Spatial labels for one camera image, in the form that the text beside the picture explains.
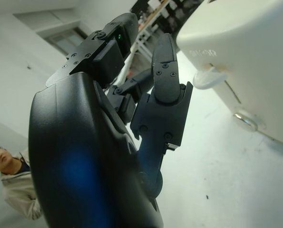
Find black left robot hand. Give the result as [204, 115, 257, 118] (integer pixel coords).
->
[28, 13, 194, 228]

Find cream white two-slot toaster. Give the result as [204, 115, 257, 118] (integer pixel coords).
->
[176, 0, 283, 145]

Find person in beige jacket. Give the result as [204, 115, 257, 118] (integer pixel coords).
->
[0, 143, 43, 220]

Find grey framed window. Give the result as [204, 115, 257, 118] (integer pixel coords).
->
[45, 27, 88, 54]

